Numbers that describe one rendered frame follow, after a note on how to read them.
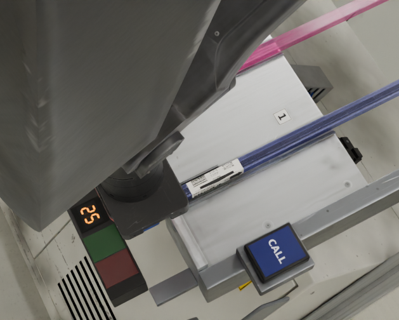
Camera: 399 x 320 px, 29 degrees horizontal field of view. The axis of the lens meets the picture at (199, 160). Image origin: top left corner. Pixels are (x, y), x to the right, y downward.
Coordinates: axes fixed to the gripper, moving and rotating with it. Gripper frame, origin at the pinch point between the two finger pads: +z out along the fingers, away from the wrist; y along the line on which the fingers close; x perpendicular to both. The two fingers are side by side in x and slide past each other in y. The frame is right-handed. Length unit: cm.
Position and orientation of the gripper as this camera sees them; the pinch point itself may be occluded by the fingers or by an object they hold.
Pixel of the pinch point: (141, 206)
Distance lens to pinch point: 75.8
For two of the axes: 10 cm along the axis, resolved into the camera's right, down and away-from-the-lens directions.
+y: -4.6, -8.1, 3.5
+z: 0.2, 3.9, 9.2
